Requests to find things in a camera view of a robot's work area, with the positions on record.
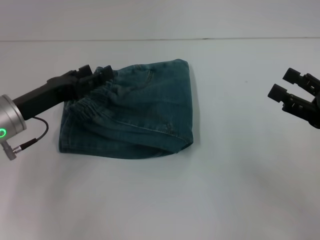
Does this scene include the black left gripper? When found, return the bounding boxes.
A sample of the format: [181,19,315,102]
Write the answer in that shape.
[11,64,114,121]

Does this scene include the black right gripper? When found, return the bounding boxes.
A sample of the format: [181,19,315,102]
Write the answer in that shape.
[267,67,320,130]

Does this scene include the left arm plug with cable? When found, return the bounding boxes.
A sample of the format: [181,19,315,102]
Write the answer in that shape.
[2,116,50,162]

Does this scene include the blue denim shorts with print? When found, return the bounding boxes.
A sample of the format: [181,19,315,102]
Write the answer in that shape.
[58,58,195,161]

